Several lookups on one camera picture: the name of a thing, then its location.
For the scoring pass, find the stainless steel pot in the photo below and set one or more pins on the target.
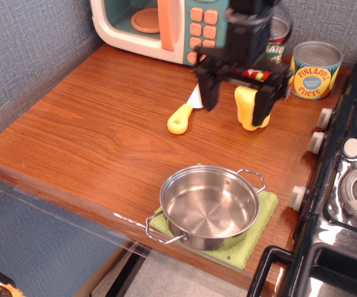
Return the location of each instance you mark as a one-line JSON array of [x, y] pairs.
[[209, 208]]

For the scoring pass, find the white stove knob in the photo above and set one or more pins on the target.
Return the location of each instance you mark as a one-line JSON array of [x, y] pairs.
[[324, 118], [316, 142], [296, 198]]

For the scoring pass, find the white stove knob top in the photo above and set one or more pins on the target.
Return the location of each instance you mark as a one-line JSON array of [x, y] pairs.
[[324, 118]]

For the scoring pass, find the yellow handled toy knife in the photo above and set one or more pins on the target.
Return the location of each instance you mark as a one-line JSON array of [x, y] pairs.
[[178, 122]]

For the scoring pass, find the white stove knob middle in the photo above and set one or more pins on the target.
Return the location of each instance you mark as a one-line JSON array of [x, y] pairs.
[[316, 142]]

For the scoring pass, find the pineapple slices can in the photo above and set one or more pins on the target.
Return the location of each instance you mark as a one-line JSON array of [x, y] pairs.
[[315, 66]]

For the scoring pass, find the toy microwave oven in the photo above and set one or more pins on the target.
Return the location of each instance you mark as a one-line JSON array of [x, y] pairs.
[[184, 25]]

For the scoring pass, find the yellow toy capsicum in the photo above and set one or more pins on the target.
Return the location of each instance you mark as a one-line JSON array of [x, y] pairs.
[[245, 103]]

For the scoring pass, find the tomato sauce can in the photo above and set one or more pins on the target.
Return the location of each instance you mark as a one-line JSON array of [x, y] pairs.
[[275, 48]]

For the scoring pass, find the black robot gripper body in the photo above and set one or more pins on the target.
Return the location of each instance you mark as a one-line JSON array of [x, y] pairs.
[[247, 35]]

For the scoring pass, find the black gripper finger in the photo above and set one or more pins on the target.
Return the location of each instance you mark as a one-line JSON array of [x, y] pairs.
[[209, 86], [264, 100]]

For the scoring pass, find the white stove knob bottom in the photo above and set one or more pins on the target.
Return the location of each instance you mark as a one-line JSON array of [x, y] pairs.
[[296, 198]]

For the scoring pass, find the green cloth mat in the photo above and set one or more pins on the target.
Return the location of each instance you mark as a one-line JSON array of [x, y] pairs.
[[238, 255]]

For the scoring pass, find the black toy stove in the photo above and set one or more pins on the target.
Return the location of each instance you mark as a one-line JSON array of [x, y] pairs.
[[323, 261]]

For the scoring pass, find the orange microwave plate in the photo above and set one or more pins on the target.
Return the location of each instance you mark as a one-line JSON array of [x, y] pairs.
[[146, 20]]

